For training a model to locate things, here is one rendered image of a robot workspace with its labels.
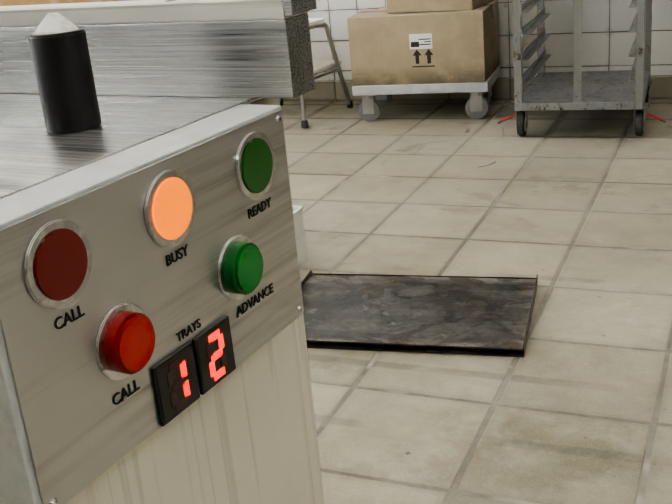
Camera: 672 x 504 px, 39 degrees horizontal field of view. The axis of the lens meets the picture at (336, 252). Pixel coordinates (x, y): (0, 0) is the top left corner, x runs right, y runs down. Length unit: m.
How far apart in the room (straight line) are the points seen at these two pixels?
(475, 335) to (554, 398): 0.30
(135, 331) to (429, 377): 1.57
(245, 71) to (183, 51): 0.05
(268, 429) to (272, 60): 0.25
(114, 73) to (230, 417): 0.24
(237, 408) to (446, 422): 1.25
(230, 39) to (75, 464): 0.28
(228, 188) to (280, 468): 0.24
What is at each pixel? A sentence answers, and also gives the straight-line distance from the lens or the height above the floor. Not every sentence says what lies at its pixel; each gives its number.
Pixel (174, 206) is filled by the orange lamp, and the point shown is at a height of 0.81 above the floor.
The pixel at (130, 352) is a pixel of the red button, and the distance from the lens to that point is 0.46.
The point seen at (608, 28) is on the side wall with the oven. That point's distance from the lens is 4.47.
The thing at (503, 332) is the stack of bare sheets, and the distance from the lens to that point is 2.15.
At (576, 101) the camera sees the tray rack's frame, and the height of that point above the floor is 0.15.
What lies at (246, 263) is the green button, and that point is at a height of 0.76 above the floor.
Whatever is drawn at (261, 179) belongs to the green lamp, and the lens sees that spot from 0.55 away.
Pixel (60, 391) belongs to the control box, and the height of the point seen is 0.76.
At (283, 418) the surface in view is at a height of 0.61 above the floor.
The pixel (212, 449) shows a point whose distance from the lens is 0.61.
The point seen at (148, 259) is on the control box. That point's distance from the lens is 0.48.
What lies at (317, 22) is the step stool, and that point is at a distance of 4.43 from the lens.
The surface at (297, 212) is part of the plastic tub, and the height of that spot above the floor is 0.15.
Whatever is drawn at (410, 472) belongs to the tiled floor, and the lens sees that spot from 1.71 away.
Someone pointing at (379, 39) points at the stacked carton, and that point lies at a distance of 4.22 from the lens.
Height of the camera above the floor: 0.95
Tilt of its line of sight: 20 degrees down
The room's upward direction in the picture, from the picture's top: 5 degrees counter-clockwise
